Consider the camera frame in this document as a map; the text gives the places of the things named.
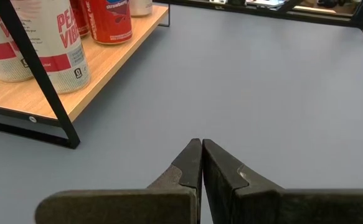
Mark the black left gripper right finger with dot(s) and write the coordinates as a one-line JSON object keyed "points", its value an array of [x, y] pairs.
{"points": [[262, 205]]}

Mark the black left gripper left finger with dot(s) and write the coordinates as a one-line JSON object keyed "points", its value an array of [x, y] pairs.
{"points": [[137, 205]]}

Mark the dark silver can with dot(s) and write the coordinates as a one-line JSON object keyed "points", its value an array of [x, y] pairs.
{"points": [[63, 46]]}

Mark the red Fanta strawberry can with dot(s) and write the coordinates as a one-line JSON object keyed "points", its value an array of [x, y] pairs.
{"points": [[80, 18], [109, 25]]}

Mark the silver Diet Coke can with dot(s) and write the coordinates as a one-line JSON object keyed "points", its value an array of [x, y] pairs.
{"points": [[140, 7]]}

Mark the white Celsius peach can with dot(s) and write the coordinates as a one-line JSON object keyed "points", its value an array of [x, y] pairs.
{"points": [[0, 59]]}

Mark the wooden shelf with black frame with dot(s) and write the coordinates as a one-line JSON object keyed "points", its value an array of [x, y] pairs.
{"points": [[106, 59]]}

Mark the black table edge rail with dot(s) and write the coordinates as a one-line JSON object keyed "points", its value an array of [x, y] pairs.
{"points": [[262, 14]]}

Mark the beige table frame beam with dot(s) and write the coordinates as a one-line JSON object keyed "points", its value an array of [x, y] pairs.
{"points": [[318, 9]]}

